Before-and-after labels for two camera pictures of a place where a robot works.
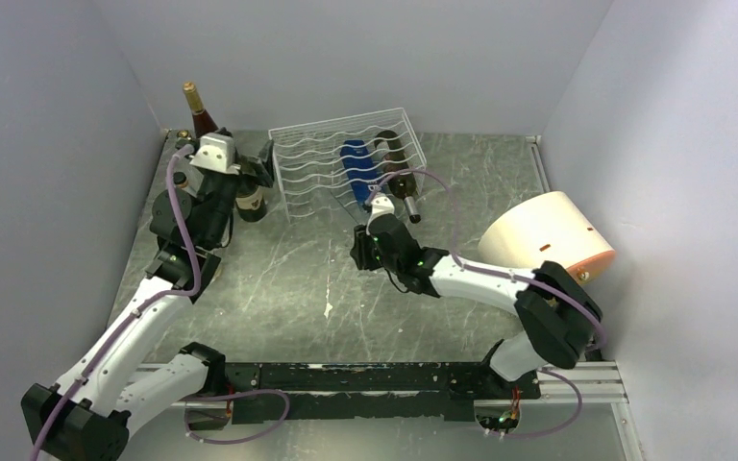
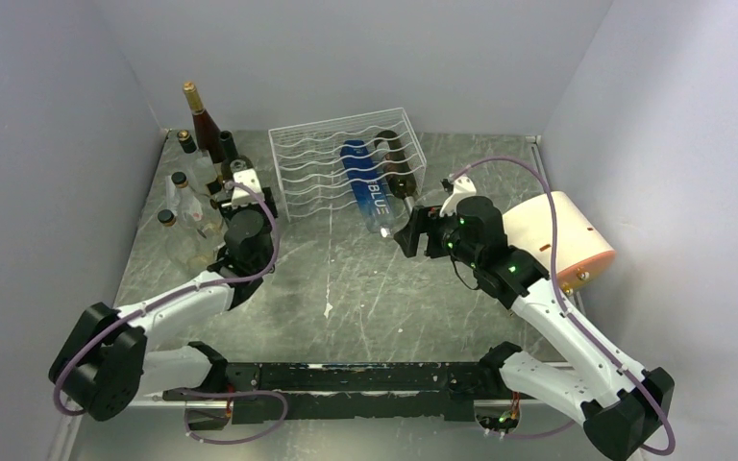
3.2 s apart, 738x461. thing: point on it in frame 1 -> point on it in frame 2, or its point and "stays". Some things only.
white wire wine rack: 341,165 stays
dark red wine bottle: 203,123 stays
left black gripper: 261,175 -> 228,210
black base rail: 260,392 stays
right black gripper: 359,251 -> 426,219
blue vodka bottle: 360,169 stays
